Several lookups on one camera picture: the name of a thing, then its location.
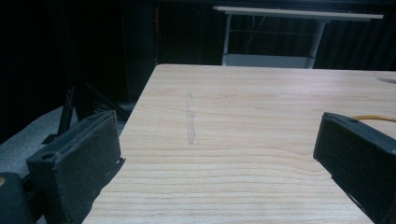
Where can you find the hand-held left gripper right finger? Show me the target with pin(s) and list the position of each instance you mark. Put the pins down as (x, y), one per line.
(358, 155)

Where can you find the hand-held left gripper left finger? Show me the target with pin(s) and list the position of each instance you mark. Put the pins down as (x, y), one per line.
(77, 165)

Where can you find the black tripod stand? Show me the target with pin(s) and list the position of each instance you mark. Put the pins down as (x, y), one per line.
(74, 105)

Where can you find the white metal-framed table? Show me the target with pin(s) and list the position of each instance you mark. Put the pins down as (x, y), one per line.
(267, 37)

